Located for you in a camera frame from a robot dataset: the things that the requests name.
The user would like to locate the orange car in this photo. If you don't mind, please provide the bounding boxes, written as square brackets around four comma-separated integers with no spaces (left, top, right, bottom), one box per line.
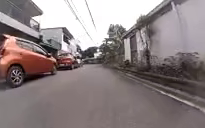
[0,33,58,89]

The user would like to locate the white building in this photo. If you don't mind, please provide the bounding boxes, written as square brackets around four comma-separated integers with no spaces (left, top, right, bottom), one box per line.
[39,26,81,58]

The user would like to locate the concrete kerb gutter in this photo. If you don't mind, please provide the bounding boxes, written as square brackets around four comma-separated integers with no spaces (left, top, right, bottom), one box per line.
[104,63,205,109]

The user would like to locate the green trees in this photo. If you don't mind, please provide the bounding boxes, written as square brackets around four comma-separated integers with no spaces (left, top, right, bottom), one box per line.
[99,23,128,65]

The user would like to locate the red car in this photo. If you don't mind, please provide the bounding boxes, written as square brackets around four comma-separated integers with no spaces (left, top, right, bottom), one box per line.
[55,52,80,71]

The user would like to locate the grey building with balcony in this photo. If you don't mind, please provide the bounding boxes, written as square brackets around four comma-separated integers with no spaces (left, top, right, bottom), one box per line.
[0,0,44,43]

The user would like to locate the bushes along wall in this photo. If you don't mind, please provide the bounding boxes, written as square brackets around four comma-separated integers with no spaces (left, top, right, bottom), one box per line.
[123,51,205,80]

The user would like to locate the overhead wires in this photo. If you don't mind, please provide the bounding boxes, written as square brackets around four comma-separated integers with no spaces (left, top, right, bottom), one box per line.
[63,0,98,44]

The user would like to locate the grey concrete wall building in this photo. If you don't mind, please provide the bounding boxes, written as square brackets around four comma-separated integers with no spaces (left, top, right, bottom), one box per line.
[121,0,205,73]

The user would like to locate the grey asphalt road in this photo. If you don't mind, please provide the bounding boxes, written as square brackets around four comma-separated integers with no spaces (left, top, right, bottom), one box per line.
[0,63,205,128]

